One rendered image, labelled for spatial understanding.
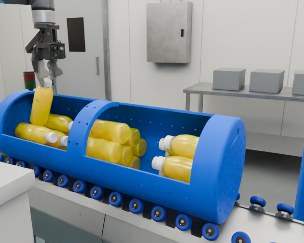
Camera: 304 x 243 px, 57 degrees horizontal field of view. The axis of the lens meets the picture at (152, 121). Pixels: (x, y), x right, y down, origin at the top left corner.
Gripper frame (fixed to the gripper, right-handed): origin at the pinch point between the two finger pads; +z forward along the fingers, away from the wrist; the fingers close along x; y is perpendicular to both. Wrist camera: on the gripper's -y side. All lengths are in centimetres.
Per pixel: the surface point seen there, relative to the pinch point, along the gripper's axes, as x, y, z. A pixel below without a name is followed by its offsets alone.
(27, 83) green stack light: 34, -59, 8
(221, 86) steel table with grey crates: 248, -10, 33
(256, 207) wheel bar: 9, 75, 33
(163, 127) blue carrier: 13.7, 41.2, 14.8
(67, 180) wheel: -9.3, 16.8, 31.2
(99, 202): -9.7, 31.2, 35.1
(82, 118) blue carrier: -8.6, 25.4, 8.5
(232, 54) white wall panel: 322, -20, -1
